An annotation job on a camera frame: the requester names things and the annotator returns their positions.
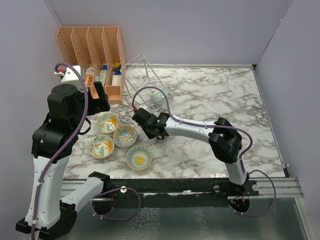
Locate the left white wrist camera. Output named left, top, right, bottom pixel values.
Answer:
left=61, top=65, right=85, bottom=93

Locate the purple cable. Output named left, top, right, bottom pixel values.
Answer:
left=131, top=86, right=277, bottom=218
left=31, top=62, right=141, bottom=240

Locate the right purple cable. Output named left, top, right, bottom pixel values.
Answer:
left=131, top=86, right=277, bottom=218

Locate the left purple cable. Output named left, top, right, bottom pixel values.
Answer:
left=31, top=62, right=141, bottom=240

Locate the white wire dish rack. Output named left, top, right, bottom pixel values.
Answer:
left=120, top=54, right=173, bottom=115

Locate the plain teal bowl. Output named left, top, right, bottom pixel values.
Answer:
left=150, top=87, right=170, bottom=104

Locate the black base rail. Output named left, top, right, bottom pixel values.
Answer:
left=89, top=178, right=259, bottom=209

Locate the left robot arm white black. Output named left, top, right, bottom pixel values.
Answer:
left=15, top=84, right=111, bottom=240

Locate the yellow blue sun bowl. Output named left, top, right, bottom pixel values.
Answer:
left=126, top=145, right=153, bottom=171

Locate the floral orange green bowl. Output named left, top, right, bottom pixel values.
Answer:
left=96, top=112, right=120, bottom=134
left=88, top=135, right=115, bottom=159

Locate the white card box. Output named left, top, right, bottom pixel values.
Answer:
left=112, top=75, right=122, bottom=86

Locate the blue orange ornate bowl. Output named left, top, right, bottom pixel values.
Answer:
left=112, top=125, right=138, bottom=148

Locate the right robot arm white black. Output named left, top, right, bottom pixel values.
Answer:
left=132, top=108, right=249, bottom=196

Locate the peach plastic desk organizer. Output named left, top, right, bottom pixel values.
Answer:
left=56, top=26, right=127, bottom=105

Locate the green white box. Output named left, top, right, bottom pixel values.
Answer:
left=98, top=70, right=108, bottom=85

